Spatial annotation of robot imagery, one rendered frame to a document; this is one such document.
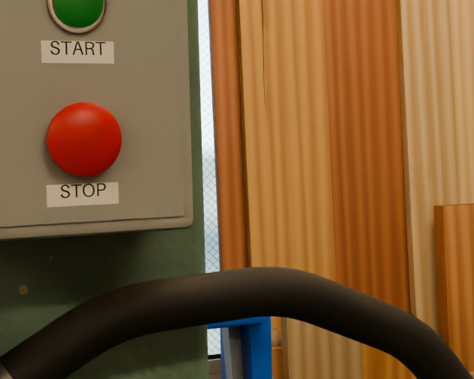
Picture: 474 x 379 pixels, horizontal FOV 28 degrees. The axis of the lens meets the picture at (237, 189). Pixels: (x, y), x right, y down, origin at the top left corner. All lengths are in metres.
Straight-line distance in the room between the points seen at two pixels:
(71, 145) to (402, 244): 1.61
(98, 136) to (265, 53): 1.44
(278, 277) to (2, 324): 0.13
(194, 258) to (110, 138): 0.11
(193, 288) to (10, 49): 0.13
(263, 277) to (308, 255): 1.38
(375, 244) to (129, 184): 1.55
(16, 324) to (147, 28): 0.15
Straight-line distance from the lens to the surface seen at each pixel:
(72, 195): 0.39
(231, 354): 1.30
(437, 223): 1.92
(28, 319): 0.46
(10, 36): 0.39
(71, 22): 0.39
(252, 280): 0.44
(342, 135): 1.90
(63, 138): 0.38
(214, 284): 0.43
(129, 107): 0.40
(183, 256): 0.47
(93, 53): 0.39
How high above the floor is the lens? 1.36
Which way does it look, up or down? 3 degrees down
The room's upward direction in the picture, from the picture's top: 2 degrees counter-clockwise
